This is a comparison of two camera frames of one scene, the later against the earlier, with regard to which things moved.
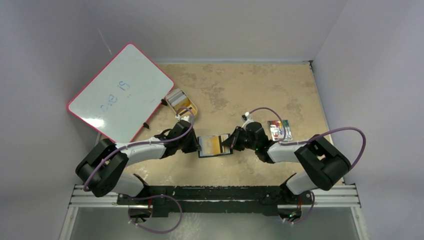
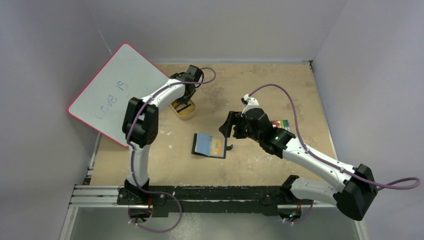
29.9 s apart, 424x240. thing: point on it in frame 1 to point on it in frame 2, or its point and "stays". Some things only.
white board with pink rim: x=119 y=99 stays
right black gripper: x=237 y=139 to x=236 y=125
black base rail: x=215 y=201 stays
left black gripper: x=194 y=146 to x=185 y=101
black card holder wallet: x=212 y=146 stays
